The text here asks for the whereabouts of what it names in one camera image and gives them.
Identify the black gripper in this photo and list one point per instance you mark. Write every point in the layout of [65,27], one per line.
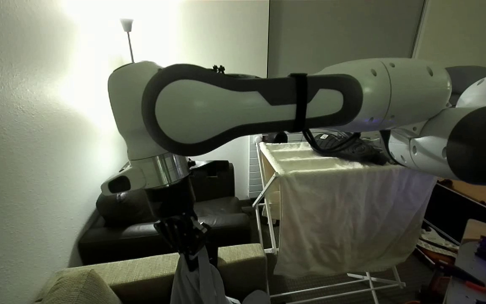
[177,216]

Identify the grey cloth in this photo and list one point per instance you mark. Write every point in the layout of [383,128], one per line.
[194,284]

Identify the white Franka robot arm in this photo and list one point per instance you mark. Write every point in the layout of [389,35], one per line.
[243,106]

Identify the beige sofa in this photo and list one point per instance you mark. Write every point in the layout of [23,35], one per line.
[135,272]

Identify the black leather armchair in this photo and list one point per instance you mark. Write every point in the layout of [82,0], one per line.
[219,219]

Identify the white table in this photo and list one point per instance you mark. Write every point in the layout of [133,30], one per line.
[349,213]

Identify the floor lamp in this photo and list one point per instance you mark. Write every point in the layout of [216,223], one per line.
[128,39]

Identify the black slipper with white label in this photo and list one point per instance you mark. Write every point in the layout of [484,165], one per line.
[354,148]

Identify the black flat screen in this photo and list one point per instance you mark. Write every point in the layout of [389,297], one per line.
[455,211]

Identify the white drying rack frame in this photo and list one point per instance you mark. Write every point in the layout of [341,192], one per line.
[265,224]

